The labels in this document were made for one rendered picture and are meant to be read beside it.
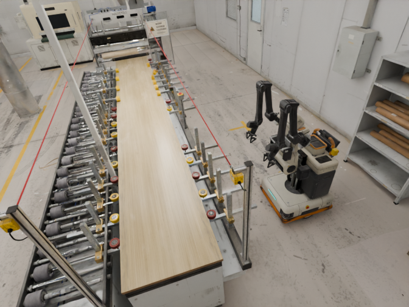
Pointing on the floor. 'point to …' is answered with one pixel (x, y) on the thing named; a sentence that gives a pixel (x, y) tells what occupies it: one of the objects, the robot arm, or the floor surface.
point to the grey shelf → (372, 166)
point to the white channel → (71, 75)
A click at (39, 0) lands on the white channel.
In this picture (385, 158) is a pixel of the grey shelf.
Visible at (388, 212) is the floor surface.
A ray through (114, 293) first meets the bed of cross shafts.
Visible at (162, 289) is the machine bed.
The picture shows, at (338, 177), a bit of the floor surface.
